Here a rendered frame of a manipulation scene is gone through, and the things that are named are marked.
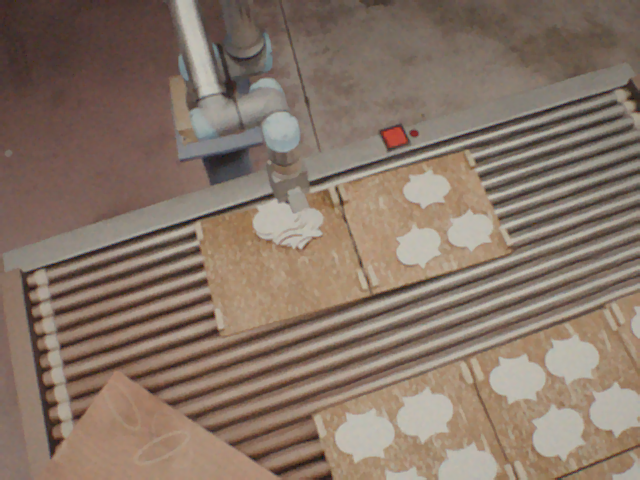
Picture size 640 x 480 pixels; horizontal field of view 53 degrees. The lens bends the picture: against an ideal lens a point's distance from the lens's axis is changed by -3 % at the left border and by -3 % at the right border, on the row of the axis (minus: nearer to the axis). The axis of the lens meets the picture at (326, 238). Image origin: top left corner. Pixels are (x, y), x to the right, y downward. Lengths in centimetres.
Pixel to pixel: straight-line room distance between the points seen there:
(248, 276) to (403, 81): 180
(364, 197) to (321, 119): 135
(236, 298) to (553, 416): 87
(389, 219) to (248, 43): 63
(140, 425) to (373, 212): 84
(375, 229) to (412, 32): 189
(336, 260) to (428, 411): 47
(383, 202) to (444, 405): 60
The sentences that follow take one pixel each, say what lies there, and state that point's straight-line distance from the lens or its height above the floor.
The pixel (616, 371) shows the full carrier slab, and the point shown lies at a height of 94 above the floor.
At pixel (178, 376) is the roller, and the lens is 177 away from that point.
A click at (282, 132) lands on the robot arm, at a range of 141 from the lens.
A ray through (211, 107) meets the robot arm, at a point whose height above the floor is 142.
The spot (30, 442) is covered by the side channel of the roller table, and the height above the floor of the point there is 95.
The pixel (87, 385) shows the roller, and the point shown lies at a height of 92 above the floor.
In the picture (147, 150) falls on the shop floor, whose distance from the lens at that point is 324.
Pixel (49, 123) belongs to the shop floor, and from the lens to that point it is 351.
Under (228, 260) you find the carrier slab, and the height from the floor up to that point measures 94.
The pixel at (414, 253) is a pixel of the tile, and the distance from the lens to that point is 181.
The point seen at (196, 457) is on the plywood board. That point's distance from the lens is 159.
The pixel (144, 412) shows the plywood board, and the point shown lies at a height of 104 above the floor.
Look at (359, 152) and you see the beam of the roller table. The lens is 200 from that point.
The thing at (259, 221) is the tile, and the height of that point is 101.
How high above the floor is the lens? 259
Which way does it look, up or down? 64 degrees down
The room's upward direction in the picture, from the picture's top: 3 degrees counter-clockwise
